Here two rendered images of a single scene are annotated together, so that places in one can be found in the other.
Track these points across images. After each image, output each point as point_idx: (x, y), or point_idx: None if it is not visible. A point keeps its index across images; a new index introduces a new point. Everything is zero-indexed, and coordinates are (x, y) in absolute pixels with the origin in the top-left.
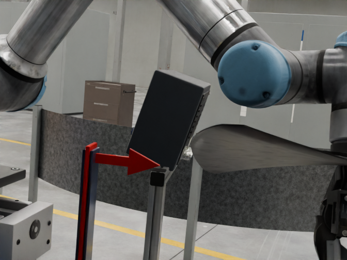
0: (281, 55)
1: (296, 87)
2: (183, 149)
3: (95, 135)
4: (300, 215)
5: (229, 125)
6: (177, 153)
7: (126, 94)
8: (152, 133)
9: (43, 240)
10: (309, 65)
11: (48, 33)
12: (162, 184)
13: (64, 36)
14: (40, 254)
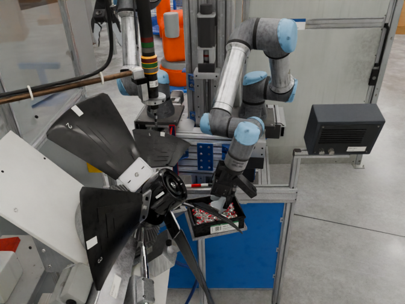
0: (207, 121)
1: (222, 134)
2: (314, 147)
3: None
4: None
5: (134, 129)
6: (310, 148)
7: None
8: (307, 133)
9: (258, 152)
10: None
11: (273, 78)
12: (293, 156)
13: (281, 79)
14: (255, 156)
